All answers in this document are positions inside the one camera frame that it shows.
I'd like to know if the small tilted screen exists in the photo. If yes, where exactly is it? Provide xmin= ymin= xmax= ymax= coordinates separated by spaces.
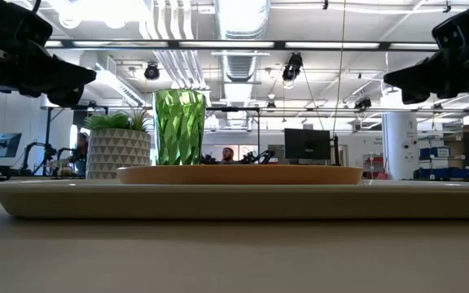
xmin=0 ymin=132 xmax=23 ymax=159

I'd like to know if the blue storage rack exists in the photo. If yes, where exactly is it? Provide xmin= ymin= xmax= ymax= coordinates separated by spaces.
xmin=417 ymin=145 xmax=469 ymax=181

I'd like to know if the beige plastic tray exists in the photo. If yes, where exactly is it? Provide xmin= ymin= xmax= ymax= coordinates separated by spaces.
xmin=0 ymin=177 xmax=469 ymax=220

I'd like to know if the green faceted glass cup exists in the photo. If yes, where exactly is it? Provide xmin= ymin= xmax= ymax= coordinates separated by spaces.
xmin=152 ymin=88 xmax=207 ymax=167

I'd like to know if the white round pillar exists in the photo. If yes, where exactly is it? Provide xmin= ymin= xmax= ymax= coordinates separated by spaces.
xmin=382 ymin=112 xmax=420 ymax=181

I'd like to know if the person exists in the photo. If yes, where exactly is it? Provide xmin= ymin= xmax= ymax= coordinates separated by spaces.
xmin=72 ymin=131 xmax=90 ymax=177
xmin=219 ymin=146 xmax=239 ymax=165

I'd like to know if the wide silver spiral duct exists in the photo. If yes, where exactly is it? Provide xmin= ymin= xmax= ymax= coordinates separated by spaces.
xmin=213 ymin=0 xmax=272 ymax=85

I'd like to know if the black ceiling-hung device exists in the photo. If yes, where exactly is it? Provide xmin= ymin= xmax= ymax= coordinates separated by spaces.
xmin=143 ymin=62 xmax=161 ymax=81
xmin=281 ymin=51 xmax=305 ymax=82
xmin=354 ymin=95 xmax=373 ymax=110

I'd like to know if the LED light bar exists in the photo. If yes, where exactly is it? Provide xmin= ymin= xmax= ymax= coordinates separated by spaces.
xmin=42 ymin=39 xmax=441 ymax=51

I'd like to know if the brown table mat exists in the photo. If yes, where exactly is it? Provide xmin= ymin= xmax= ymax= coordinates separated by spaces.
xmin=0 ymin=190 xmax=469 ymax=293

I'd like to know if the black monitor on stand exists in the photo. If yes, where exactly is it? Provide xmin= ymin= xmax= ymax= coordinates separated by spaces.
xmin=283 ymin=128 xmax=340 ymax=166

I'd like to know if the succulent in white patterned pot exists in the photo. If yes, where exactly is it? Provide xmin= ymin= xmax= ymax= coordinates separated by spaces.
xmin=83 ymin=107 xmax=152 ymax=181

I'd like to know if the red parts rack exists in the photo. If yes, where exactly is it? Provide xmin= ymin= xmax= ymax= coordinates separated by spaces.
xmin=362 ymin=152 xmax=389 ymax=182

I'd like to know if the orange plate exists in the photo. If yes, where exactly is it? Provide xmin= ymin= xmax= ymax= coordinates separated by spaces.
xmin=116 ymin=164 xmax=365 ymax=186

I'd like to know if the white duct with vent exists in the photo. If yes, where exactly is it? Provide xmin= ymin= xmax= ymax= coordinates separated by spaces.
xmin=78 ymin=50 xmax=147 ymax=107

